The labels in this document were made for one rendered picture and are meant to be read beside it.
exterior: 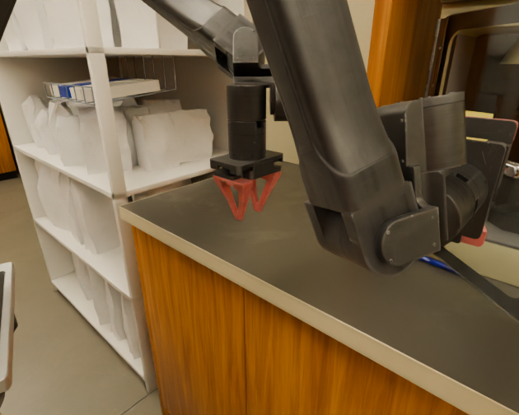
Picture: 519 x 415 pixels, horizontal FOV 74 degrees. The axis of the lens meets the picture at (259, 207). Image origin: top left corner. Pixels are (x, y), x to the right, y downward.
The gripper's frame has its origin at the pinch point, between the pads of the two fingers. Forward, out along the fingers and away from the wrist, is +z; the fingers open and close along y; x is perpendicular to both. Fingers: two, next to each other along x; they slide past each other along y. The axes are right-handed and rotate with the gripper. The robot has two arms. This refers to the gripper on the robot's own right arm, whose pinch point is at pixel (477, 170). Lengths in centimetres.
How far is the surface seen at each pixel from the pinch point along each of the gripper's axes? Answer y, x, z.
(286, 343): -40.5, 24.3, -4.8
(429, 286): -25.4, 4.4, 11.6
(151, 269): -45, 75, -5
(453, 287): -25.4, 1.0, 13.9
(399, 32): 17.3, 19.5, 17.7
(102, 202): -45, 140, 10
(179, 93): -2, 150, 63
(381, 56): 13.4, 20.1, 12.7
